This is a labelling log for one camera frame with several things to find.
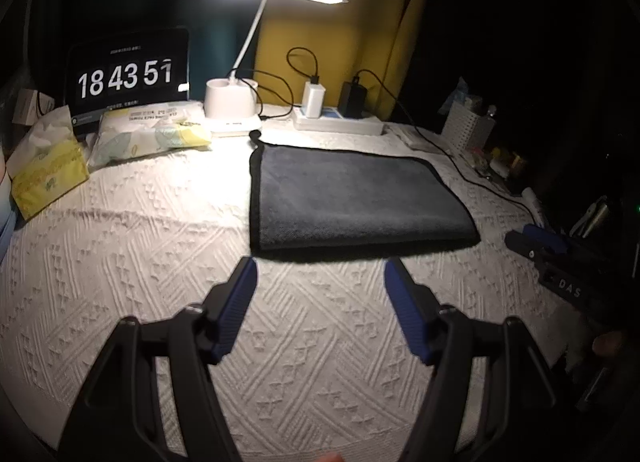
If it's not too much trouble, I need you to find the grey towel with black trim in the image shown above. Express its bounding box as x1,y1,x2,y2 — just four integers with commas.
250,131,480,260

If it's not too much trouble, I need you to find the white perforated storage basket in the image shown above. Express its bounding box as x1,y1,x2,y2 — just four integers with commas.
442,102,496,152

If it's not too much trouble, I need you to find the white flat packet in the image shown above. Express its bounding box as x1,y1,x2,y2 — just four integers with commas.
397,127,442,153

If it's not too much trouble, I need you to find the white textured tablecloth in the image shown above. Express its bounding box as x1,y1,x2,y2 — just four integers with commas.
1,121,579,461

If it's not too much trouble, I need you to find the pink blue round container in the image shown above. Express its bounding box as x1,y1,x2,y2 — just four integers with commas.
0,153,17,262

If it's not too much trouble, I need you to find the black charger plug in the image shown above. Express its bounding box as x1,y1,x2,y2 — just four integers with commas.
337,80,368,119

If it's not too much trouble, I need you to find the white power strip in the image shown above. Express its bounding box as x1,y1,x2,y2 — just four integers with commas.
292,107,384,136

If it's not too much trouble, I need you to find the yellow tissue pack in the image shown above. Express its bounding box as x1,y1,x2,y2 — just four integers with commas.
6,106,89,221

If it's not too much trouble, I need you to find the white charger plug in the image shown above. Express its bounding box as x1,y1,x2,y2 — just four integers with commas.
300,81,326,119

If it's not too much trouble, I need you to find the cleaning face towel pack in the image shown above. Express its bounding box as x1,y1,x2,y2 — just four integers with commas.
87,100,213,171

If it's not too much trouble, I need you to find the yellow curtain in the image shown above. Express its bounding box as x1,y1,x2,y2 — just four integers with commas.
256,0,426,119

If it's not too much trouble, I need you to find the small white box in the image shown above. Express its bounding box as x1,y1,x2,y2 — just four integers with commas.
12,89,54,126

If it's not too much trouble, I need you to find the white LED desk lamp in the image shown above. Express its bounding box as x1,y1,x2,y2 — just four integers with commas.
203,0,350,131

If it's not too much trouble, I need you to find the tablet showing flip clock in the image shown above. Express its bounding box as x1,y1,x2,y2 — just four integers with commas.
64,28,190,127

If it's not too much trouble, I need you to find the black cable on white charger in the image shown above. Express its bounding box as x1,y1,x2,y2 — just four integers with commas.
285,46,321,87

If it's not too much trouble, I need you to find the black lamp cable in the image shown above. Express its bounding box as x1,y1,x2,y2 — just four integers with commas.
226,68,296,121

